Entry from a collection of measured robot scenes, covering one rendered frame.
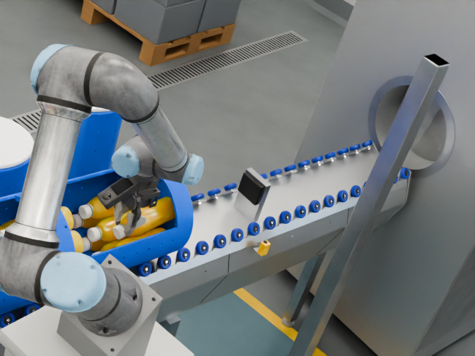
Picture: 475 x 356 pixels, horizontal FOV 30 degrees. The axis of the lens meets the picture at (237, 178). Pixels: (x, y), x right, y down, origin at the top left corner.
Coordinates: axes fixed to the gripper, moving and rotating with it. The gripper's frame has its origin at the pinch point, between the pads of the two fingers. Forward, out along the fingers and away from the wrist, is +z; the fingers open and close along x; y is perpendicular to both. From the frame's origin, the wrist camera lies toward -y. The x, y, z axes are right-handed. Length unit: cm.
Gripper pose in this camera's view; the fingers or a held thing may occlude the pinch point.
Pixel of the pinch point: (121, 228)
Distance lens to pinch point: 247.4
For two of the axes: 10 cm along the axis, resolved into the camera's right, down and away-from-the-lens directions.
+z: -2.8, 7.8, 5.5
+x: -6.4, -5.9, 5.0
